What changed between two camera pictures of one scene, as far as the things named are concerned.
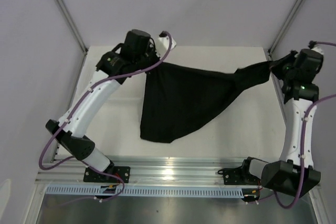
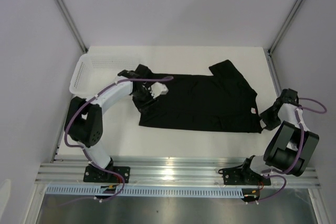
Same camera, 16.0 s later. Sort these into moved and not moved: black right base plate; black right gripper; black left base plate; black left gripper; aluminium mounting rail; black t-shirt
Moved: black t-shirt; black left gripper; black right gripper
Not moved: aluminium mounting rail; black right base plate; black left base plate
